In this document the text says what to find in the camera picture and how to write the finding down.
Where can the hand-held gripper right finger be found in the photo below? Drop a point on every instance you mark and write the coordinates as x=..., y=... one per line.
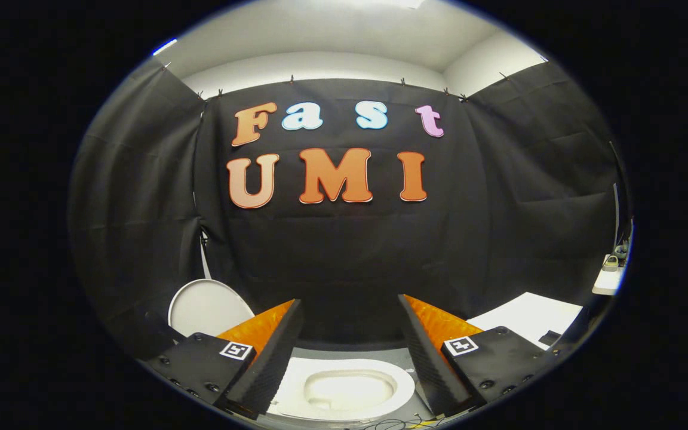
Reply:
x=430, y=370

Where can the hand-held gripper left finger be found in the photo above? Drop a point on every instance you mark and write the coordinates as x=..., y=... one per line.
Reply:
x=266, y=370

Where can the white toilet lid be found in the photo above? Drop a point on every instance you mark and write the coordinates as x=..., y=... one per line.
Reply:
x=206, y=307

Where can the white toilet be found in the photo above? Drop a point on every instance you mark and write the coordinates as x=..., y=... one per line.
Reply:
x=404, y=388

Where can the white drawer cabinet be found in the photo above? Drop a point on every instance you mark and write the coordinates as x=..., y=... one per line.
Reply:
x=529, y=313

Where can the black backdrop cloth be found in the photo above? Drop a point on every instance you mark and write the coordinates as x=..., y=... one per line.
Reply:
x=344, y=251

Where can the white side desk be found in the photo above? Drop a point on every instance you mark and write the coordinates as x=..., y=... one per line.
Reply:
x=608, y=282

